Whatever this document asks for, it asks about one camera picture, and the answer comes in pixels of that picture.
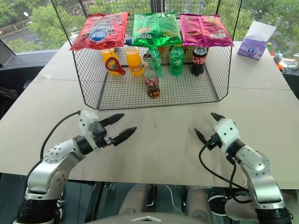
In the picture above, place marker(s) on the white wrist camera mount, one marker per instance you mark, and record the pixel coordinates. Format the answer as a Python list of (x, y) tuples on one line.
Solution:
[(227, 133), (87, 123)]

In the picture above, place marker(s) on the purple tissue box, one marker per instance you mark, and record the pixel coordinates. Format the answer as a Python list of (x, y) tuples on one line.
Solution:
[(253, 47)]

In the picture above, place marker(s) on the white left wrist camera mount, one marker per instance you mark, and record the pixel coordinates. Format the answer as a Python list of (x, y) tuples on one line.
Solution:
[(87, 123)]

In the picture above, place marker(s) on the green soda plastic bottle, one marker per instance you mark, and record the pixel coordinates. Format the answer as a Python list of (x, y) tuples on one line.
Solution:
[(177, 60), (156, 59)]

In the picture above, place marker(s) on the grey robot torso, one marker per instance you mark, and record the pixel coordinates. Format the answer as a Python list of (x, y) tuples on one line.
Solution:
[(149, 218)]

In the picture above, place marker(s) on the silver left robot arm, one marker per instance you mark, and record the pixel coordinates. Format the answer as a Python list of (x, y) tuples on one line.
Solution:
[(46, 168)]

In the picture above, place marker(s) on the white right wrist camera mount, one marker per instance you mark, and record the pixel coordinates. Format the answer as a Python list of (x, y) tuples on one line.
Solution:
[(227, 133)]

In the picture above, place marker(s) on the red bottle opener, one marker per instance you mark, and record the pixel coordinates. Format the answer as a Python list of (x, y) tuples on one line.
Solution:
[(111, 63)]

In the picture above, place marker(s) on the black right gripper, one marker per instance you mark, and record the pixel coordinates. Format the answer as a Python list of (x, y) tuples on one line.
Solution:
[(213, 142)]

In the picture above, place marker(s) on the magenta chips bag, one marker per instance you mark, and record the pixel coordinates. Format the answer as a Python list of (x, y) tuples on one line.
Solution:
[(205, 29)]

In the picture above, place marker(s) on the orange juice plastic bottle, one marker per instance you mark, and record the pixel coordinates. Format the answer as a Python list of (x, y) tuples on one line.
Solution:
[(134, 60), (108, 55)]

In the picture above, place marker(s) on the grey rounded robot leg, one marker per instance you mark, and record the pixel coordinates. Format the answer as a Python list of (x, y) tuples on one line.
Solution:
[(134, 198), (198, 203)]

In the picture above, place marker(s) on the dark cola plastic bottle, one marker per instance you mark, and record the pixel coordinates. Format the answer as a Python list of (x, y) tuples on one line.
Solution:
[(198, 61)]

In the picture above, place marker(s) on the white small gadget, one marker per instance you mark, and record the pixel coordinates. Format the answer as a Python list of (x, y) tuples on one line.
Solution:
[(294, 61)]

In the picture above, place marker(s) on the glass cola bottle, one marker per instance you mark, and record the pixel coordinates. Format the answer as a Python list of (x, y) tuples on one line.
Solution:
[(151, 81)]

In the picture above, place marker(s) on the red chips bag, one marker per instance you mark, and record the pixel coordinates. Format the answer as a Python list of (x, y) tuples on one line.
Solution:
[(100, 30)]

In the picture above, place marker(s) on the green chips bag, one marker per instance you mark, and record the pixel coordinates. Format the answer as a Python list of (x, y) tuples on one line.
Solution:
[(154, 28)]

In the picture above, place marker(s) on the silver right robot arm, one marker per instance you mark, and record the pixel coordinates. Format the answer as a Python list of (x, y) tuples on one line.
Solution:
[(261, 168)]

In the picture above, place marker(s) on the small colourful toy figure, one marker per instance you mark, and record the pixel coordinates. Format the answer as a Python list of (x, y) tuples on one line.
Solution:
[(278, 58)]

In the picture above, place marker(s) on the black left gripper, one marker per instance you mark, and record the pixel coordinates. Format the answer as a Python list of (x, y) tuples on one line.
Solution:
[(101, 137)]

